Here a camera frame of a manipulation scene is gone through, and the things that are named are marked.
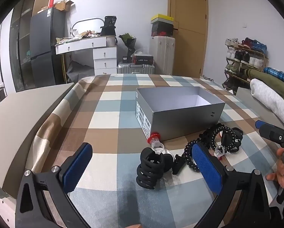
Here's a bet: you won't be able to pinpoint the black spiral hair tie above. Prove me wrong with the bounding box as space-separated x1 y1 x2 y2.
184 140 204 172

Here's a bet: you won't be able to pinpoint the beige mattress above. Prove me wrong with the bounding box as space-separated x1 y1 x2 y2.
0 83 75 199

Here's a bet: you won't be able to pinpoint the open cardboard box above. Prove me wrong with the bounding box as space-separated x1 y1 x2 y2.
55 0 75 12

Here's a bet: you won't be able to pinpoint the black refrigerator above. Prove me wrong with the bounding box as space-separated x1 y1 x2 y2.
29 7 67 89

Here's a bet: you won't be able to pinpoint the rows of shoes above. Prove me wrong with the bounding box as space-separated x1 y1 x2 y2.
225 37 268 74

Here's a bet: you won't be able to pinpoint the silver suitcase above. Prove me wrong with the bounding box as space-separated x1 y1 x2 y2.
117 62 156 74

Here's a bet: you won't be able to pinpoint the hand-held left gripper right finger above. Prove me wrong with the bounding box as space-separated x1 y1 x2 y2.
192 143 271 228

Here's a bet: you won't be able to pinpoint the small black hair clip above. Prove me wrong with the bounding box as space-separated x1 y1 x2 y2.
172 154 189 175

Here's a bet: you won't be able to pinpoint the medium black hair claw clip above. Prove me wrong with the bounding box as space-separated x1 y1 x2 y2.
221 128 244 154

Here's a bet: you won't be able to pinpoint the large black hair claw clip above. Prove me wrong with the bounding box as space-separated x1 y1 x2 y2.
136 147 174 190

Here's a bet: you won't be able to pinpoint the black wrapped bouquet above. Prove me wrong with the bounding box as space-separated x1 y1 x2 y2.
118 33 137 59

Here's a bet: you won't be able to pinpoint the pile of dressing table clutter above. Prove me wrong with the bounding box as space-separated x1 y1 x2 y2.
56 30 102 45

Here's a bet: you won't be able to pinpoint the person's right hand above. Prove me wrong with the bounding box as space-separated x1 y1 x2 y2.
266 147 284 188

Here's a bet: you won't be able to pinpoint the black bag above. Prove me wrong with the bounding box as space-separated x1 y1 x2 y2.
100 16 118 36

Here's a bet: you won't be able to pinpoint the wooden door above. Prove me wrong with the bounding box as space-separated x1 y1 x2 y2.
168 0 208 79

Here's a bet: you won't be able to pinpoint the metal shoe rack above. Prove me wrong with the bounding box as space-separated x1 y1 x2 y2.
222 38 269 91

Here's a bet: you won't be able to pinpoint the white rolled blanket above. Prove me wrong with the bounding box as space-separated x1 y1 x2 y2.
249 78 284 133

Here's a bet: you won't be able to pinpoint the silver cardboard box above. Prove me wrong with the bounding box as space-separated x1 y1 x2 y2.
135 86 226 142

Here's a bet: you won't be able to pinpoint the black red flat box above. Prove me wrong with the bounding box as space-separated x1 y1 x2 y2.
133 55 154 65

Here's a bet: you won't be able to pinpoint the black shoebox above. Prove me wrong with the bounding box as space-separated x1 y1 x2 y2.
151 20 175 37

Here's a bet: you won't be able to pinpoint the white dressing table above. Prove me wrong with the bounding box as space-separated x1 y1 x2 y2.
55 36 118 76

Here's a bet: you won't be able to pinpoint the green rolled blanket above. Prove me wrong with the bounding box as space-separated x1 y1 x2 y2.
243 68 284 105

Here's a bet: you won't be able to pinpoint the oval mirror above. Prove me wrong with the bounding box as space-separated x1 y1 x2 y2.
70 17 105 38

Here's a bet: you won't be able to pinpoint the glass door cabinet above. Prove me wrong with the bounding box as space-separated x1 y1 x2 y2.
9 0 36 93

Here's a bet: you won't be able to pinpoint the large white pin badge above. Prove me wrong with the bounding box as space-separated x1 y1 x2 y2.
154 146 174 158

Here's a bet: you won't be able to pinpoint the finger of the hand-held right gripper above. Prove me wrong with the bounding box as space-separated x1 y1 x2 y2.
255 120 284 146

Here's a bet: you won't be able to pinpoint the blue plaid cloth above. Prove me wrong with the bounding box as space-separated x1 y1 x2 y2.
263 67 284 84

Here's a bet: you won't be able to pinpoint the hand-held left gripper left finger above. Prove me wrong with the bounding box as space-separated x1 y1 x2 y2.
15 142 93 228

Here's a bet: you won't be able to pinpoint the black braided hair tie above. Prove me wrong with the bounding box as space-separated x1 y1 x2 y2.
199 123 235 153

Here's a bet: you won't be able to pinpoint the yellow shoebox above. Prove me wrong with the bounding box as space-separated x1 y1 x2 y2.
151 14 174 22

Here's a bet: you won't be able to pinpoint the cream suitcase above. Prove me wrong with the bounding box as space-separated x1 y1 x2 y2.
149 36 176 75

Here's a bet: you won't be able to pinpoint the grey cloth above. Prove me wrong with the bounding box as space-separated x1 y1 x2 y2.
65 60 95 82

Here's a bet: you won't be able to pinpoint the checked bed sheet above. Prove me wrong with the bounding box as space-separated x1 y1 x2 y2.
31 74 284 228

